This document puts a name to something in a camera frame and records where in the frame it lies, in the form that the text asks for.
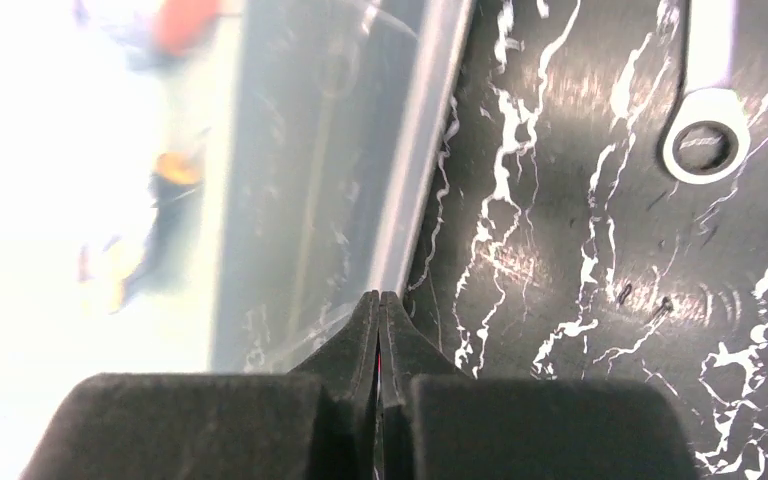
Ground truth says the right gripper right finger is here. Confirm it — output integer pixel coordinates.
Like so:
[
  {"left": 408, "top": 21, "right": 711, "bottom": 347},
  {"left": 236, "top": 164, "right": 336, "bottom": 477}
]
[{"left": 377, "top": 292, "right": 697, "bottom": 479}]

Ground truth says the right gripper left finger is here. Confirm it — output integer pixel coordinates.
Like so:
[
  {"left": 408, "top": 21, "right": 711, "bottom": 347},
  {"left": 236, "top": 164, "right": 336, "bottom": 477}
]
[{"left": 23, "top": 291, "right": 380, "bottom": 479}]

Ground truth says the translucent lid green toolbox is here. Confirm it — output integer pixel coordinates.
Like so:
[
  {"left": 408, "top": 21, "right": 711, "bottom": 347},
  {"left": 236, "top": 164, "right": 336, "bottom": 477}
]
[{"left": 0, "top": 1, "right": 474, "bottom": 376}]

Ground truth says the black hex key set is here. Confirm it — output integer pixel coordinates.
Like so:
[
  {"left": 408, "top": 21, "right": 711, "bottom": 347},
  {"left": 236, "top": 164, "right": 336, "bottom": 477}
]
[{"left": 150, "top": 0, "right": 222, "bottom": 57}]

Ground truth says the black yellow handle screwdriver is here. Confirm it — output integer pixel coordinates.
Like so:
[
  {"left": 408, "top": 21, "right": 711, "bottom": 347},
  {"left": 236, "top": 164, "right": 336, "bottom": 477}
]
[{"left": 104, "top": 151, "right": 204, "bottom": 313}]

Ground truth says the silver ring wrench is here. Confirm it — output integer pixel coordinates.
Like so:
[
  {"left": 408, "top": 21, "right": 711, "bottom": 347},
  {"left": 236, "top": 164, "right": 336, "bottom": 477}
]
[{"left": 661, "top": 0, "right": 751, "bottom": 185}]

